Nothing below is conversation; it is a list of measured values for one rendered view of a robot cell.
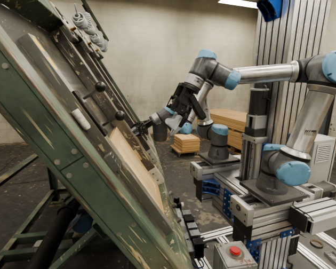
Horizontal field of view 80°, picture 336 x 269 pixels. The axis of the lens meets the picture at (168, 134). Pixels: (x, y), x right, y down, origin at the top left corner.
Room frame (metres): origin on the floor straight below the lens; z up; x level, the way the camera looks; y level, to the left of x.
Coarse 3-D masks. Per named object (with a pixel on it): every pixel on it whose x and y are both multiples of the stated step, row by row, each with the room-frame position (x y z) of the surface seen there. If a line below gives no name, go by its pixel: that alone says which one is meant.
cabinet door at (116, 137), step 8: (112, 136) 0.95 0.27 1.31; (120, 136) 1.11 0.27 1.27; (120, 144) 1.01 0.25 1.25; (128, 144) 1.17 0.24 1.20; (120, 152) 0.91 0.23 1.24; (128, 152) 1.06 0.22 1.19; (128, 160) 0.95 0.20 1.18; (136, 160) 1.12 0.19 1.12; (136, 168) 1.00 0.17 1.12; (144, 168) 1.17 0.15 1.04; (144, 176) 1.05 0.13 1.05; (144, 184) 0.94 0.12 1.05; (152, 184) 1.11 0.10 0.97; (152, 192) 0.99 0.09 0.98; (160, 200) 1.03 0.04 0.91; (160, 208) 0.92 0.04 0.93
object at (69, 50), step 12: (60, 36) 1.15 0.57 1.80; (72, 36) 1.14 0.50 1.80; (60, 48) 1.15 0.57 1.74; (72, 48) 1.16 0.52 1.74; (72, 60) 1.16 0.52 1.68; (84, 72) 1.17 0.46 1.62; (84, 84) 1.17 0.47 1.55; (96, 96) 1.18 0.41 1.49; (108, 108) 1.19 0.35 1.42; (132, 132) 1.25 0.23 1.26; (132, 144) 1.21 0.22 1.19; (144, 156) 1.22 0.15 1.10; (156, 168) 1.25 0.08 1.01; (156, 180) 1.23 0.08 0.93
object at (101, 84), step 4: (96, 84) 0.71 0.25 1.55; (100, 84) 0.71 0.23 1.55; (104, 84) 0.72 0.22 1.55; (96, 88) 0.71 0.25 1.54; (100, 88) 0.71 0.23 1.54; (104, 88) 0.71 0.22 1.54; (92, 92) 0.73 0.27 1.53; (80, 96) 0.75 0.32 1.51; (84, 96) 0.75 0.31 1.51; (88, 96) 0.74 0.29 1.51; (84, 100) 0.75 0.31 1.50
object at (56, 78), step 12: (24, 36) 0.71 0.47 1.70; (36, 48) 0.72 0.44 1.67; (36, 60) 0.72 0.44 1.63; (48, 60) 0.72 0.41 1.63; (48, 72) 0.72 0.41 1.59; (60, 72) 0.77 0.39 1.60; (60, 84) 0.73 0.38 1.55; (72, 96) 0.73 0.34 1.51; (72, 108) 0.73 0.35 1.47; (96, 132) 0.74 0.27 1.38; (108, 144) 0.75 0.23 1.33; (120, 156) 0.78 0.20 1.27; (132, 180) 0.76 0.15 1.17; (144, 192) 0.77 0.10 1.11; (144, 204) 0.77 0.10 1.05; (156, 204) 0.82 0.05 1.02; (156, 216) 0.78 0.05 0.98; (168, 228) 0.79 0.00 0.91
